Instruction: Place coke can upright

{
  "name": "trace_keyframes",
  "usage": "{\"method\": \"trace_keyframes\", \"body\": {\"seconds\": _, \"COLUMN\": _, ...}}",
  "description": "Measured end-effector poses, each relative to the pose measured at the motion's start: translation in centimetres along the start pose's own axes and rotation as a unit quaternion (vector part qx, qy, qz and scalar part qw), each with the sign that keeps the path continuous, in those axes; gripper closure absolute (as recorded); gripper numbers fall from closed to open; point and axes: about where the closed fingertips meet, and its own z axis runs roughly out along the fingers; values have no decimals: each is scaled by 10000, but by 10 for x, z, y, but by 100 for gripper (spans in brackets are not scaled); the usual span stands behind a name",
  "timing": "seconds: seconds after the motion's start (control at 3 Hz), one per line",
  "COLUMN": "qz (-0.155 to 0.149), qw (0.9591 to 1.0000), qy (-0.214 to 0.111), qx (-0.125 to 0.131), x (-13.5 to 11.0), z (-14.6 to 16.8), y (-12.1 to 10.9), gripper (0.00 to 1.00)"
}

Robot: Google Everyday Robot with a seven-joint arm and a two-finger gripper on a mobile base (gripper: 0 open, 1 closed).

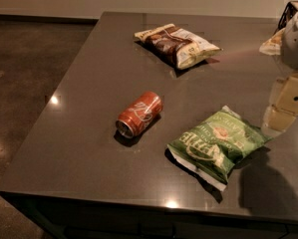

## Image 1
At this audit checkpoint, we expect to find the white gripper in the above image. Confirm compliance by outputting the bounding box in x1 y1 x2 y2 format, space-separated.
275 12 298 117

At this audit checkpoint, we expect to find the pale snack bag at edge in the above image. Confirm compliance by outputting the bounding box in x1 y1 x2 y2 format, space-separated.
259 28 285 56

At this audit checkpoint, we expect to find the red coke can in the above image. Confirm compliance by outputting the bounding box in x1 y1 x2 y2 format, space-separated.
116 92 163 138

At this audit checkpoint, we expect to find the green jalapeno chip bag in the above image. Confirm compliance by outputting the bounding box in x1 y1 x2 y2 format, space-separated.
167 106 270 191

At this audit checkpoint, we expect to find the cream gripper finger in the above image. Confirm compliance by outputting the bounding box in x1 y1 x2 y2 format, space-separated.
261 78 295 137

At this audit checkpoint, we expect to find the black wire basket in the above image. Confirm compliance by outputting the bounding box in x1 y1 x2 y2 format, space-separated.
277 1 298 30

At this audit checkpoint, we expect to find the brown and white chip bag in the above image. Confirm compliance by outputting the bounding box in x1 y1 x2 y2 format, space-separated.
134 24 220 70

